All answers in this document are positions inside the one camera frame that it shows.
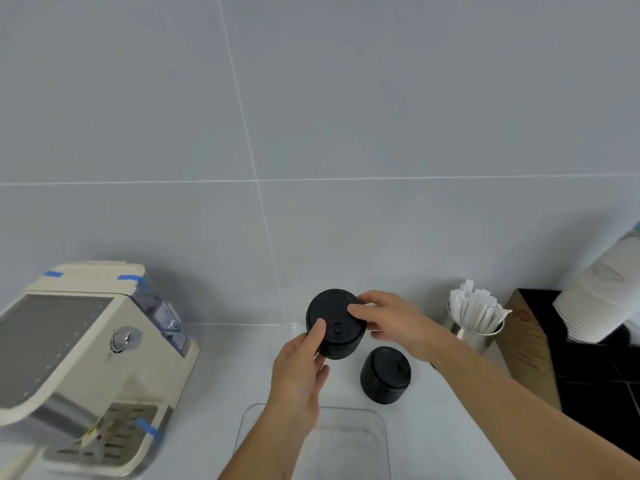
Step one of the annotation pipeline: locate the bundle of white paper sticks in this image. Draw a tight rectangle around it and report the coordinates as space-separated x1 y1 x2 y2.
448 279 513 336

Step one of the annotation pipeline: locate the cream espresso machine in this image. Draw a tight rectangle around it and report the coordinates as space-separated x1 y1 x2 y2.
0 262 201 480

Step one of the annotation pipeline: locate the person's left hand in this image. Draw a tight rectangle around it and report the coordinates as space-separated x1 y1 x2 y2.
264 319 332 431

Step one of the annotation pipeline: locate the brown cardboard box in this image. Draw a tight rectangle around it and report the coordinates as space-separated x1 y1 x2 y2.
497 289 564 411

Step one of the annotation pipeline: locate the person's left forearm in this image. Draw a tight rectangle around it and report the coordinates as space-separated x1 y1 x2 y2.
217 402 321 480

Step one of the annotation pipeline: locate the steel cylindrical holder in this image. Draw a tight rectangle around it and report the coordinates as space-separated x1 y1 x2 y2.
442 300 506 354

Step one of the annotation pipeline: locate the black lidded cup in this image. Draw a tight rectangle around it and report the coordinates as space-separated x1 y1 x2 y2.
360 346 413 406
305 289 369 361

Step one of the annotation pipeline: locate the person's right hand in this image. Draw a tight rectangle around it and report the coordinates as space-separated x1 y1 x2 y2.
347 291 444 364

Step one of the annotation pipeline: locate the stack of white paper cups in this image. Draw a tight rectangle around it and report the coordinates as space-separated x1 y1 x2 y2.
552 237 640 345

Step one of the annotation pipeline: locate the clear plastic container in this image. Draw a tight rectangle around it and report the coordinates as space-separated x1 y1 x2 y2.
233 403 392 480

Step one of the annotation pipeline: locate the person's right forearm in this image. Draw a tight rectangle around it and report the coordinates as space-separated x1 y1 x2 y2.
428 320 640 480

